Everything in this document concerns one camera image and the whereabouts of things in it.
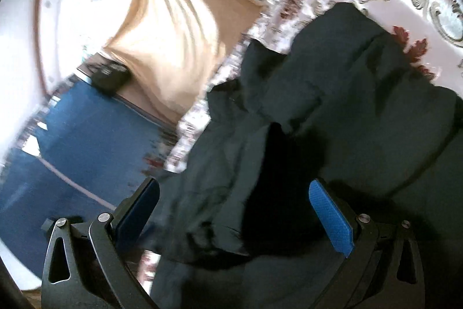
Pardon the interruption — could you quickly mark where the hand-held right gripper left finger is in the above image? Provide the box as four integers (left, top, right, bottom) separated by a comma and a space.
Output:
41, 177, 161, 309

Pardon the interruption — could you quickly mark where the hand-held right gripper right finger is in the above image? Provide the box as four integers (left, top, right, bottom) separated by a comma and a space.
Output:
308, 178, 425, 309

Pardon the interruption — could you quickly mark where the dark green large garment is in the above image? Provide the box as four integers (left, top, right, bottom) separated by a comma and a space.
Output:
139, 2, 463, 309

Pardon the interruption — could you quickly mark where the blue floor mat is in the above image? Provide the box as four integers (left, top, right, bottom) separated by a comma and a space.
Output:
0, 75, 181, 281

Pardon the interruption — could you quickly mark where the black bag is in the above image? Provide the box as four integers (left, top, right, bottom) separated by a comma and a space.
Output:
89, 59, 131, 92

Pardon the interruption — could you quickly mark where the beige draped cloth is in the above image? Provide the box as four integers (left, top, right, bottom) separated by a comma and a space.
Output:
103, 0, 270, 125

